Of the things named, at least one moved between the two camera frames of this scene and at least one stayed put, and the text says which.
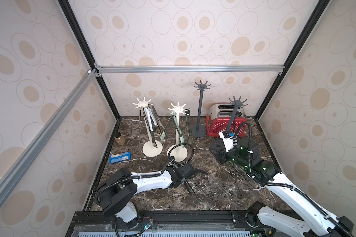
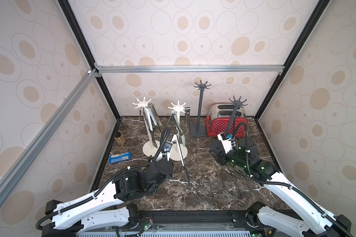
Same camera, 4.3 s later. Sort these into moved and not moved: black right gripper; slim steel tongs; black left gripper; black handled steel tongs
Moved: black left gripper; black handled steel tongs
Not moved: slim steel tongs; black right gripper
